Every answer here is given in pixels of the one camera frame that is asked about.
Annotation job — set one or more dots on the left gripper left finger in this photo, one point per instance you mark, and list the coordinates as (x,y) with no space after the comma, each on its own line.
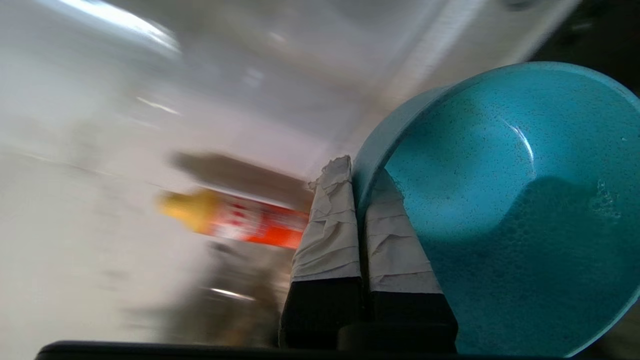
(325,300)

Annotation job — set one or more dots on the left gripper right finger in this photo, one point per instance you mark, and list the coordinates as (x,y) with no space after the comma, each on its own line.
(400,300)

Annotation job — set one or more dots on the orange dish soap bottle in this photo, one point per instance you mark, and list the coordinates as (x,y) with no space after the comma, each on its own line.
(250,222)

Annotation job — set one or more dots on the teal bowl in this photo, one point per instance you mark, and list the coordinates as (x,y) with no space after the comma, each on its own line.
(500,175)

